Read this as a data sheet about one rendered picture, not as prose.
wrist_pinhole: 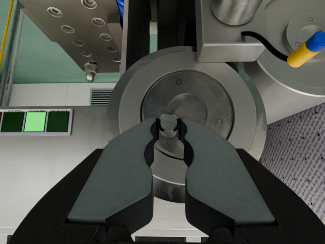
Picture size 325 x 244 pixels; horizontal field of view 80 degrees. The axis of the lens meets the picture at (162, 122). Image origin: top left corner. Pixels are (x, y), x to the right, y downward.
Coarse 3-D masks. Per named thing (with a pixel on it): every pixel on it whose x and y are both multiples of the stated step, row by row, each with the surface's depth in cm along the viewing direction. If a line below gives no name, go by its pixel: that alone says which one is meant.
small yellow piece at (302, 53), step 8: (248, 32) 14; (256, 32) 14; (320, 32) 10; (264, 40) 13; (312, 40) 10; (320, 40) 10; (272, 48) 13; (296, 48) 11; (304, 48) 10; (312, 48) 10; (320, 48) 10; (280, 56) 12; (288, 56) 12; (296, 56) 11; (304, 56) 10; (312, 56) 10; (296, 64) 11
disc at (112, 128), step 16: (176, 48) 19; (192, 48) 19; (144, 64) 19; (128, 80) 19; (112, 96) 19; (256, 96) 18; (112, 112) 18; (256, 112) 18; (112, 128) 18; (256, 128) 18; (256, 144) 17; (160, 192) 17; (176, 192) 17
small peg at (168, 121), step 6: (168, 114) 13; (174, 114) 13; (162, 120) 13; (168, 120) 13; (174, 120) 13; (162, 126) 13; (168, 126) 13; (174, 126) 13; (162, 132) 14; (168, 132) 13; (174, 132) 13
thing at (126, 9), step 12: (132, 0) 24; (144, 0) 36; (132, 12) 23; (144, 12) 36; (132, 24) 23; (144, 24) 36; (132, 36) 23; (144, 36) 36; (132, 48) 23; (144, 48) 36; (132, 60) 23
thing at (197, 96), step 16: (160, 80) 17; (176, 80) 17; (192, 80) 16; (208, 80) 16; (160, 96) 16; (176, 96) 16; (192, 96) 17; (208, 96) 16; (224, 96) 16; (144, 112) 16; (160, 112) 16; (176, 112) 16; (192, 112) 16; (208, 112) 16; (224, 112) 16; (224, 128) 16; (160, 144) 15; (176, 144) 15
